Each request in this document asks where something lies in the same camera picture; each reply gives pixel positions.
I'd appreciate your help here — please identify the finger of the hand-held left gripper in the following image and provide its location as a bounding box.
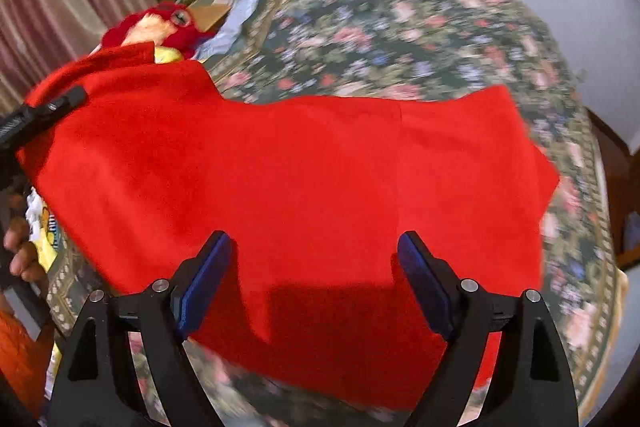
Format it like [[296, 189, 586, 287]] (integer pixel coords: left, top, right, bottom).
[[0, 86, 87, 148]]

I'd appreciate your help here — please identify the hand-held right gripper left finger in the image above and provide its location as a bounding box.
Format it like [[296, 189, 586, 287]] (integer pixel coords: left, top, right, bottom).
[[45, 230, 233, 427]]

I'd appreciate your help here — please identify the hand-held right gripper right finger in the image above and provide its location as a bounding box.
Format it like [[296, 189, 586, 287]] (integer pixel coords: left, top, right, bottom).
[[397, 230, 581, 427]]

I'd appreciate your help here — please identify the red garment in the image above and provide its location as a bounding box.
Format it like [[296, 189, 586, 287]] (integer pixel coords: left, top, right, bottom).
[[15, 42, 561, 413]]

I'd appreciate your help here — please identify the person's left hand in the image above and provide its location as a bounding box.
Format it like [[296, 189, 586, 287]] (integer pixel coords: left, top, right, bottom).
[[3, 215, 50, 291]]

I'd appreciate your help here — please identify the yellow printed cloth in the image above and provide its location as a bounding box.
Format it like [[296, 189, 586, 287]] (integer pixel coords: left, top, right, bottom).
[[25, 188, 66, 274]]

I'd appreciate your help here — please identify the red plush toy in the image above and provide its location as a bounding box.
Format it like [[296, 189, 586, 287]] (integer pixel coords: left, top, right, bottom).
[[101, 3, 214, 61]]

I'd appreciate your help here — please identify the person's orange clothing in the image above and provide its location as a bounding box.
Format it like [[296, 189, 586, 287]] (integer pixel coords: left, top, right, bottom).
[[0, 307, 57, 419]]

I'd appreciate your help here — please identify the light blue cloth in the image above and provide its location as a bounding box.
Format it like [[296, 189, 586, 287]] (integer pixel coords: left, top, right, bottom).
[[197, 0, 277, 58]]

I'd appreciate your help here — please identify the floral blanket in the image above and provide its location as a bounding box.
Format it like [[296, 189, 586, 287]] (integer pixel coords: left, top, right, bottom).
[[45, 0, 620, 427]]

